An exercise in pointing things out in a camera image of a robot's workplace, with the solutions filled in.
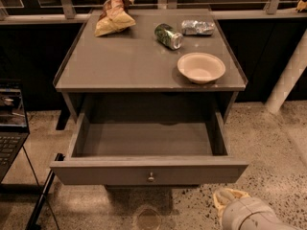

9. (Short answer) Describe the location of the grey top drawer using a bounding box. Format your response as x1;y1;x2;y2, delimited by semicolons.
49;110;249;187

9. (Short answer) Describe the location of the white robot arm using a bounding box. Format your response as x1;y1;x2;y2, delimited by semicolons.
213;188;302;230

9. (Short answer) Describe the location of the round metal drawer knob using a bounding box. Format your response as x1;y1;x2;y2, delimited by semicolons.
147;172;155;182

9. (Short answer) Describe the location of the grey drawer cabinet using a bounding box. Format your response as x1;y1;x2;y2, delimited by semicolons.
54;9;248;118

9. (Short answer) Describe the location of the white paper bowl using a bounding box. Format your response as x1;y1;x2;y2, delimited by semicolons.
177;53;225;84

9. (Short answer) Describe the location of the white diagonal pipe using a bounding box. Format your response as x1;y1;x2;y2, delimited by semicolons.
265;30;307;113

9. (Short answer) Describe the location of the crumpled silver foil packet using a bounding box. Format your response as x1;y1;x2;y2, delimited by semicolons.
181;20;215;35

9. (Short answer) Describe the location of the green soda can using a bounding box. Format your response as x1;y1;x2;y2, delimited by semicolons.
154;23;183;50

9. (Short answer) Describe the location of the black floor stand bar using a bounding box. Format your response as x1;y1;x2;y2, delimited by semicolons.
25;156;59;230

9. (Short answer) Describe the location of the small yellow object on ledge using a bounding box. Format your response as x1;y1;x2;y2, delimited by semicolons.
296;0;307;12

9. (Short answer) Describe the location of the yellow brown chip bag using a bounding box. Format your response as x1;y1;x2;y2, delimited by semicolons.
94;0;136;36

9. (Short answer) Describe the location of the black laptop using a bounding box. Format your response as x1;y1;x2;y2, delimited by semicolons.
0;79;30;182

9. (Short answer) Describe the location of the grey metal railing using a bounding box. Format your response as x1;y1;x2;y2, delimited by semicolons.
0;0;306;24

